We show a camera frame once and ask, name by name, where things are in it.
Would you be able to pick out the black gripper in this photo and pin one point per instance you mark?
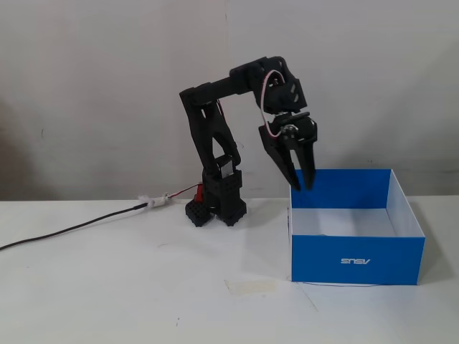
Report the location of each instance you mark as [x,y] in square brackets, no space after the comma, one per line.
[305,132]

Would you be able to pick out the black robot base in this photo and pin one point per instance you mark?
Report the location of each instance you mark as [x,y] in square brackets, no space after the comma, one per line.
[226,200]

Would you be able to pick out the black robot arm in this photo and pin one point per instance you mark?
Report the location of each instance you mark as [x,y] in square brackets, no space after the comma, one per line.
[201,118]

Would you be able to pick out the blue cardboard box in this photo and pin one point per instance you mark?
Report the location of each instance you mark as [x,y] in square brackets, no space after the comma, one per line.
[355,259]

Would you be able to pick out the red connector plug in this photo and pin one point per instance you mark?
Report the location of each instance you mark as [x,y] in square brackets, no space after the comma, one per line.
[199,193]

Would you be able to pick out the red white power lead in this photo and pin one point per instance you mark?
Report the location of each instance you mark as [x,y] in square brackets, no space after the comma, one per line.
[183,191]

